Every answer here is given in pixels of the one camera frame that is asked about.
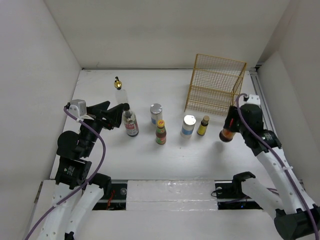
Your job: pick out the silver lid salt shaker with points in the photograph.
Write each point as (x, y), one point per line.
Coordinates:
(188, 126)

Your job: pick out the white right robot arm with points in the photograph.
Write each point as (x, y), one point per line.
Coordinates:
(294, 213)

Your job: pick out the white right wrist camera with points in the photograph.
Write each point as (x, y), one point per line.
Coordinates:
(252, 100)

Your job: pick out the small yellow label bottle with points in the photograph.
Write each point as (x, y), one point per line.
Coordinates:
(203, 125)

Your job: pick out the yellow cap red sauce bottle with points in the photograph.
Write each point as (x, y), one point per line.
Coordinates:
(161, 133)

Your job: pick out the clear gold spout oil bottle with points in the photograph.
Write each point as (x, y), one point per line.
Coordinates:
(120, 94)

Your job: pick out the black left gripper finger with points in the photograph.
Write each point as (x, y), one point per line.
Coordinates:
(98, 109)
(113, 116)

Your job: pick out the silver lid spice shaker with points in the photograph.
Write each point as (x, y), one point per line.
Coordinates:
(156, 113)

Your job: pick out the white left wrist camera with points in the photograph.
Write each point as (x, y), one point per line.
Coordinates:
(78, 108)

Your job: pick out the black cap vinegar bottle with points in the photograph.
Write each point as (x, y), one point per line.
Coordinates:
(130, 121)

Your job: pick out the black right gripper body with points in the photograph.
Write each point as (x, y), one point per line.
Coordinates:
(236, 125)

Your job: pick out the red lid chili sauce jar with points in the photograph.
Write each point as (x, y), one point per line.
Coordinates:
(226, 135)

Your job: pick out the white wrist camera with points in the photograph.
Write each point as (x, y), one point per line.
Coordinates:
(78, 108)
(252, 100)

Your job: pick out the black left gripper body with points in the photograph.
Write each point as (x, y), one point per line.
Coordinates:
(98, 124)

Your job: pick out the gold wire mesh rack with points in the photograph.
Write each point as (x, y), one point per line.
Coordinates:
(214, 85)

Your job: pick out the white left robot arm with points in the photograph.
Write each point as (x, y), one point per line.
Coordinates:
(78, 184)

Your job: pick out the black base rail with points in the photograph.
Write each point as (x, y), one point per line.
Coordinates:
(171, 195)

